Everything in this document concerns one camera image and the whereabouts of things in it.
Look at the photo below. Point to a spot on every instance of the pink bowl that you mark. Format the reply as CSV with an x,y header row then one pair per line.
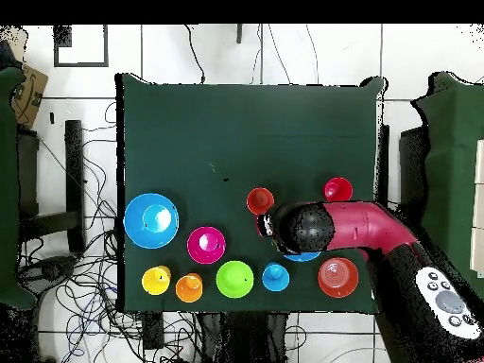
x,y
206,244

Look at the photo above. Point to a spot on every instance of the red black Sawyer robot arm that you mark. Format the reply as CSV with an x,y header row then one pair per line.
x,y
359,227

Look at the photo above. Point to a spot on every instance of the dark green tablecloth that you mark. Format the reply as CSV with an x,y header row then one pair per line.
x,y
245,132

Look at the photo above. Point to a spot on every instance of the green bowl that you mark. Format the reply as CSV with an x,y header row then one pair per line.
x,y
234,280

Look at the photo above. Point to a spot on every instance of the large blue bowl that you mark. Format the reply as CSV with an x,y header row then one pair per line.
x,y
302,258
136,227

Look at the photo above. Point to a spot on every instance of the blue cup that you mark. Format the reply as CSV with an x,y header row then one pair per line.
x,y
275,278

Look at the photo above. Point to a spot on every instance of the red cup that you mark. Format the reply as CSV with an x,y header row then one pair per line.
x,y
338,189

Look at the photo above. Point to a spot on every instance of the light orange cup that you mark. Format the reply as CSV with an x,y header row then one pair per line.
x,y
189,288

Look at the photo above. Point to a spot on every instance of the yellow cup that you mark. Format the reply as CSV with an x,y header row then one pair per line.
x,y
155,280

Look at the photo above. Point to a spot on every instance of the orange bowl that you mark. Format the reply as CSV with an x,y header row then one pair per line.
x,y
338,278

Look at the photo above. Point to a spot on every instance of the black power strip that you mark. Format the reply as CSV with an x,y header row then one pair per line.
x,y
153,331

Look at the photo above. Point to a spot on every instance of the short dark bar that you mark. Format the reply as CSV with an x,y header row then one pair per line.
x,y
239,34

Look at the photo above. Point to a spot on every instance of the black metal stand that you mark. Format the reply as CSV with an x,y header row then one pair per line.
x,y
412,170
74,170

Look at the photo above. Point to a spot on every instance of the green cloth side table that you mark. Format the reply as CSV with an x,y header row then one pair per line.
x,y
450,151
7,189

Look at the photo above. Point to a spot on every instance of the cardboard box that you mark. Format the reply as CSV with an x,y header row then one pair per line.
x,y
30,94

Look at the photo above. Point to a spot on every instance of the white box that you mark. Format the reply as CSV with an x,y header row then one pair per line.
x,y
479,211

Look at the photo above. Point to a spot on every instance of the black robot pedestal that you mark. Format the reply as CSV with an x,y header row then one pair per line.
x,y
242,340

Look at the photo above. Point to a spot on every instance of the grey pedestal foot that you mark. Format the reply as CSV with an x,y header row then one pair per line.
x,y
49,269

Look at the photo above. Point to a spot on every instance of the black square floor frame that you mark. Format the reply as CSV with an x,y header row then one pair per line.
x,y
81,64

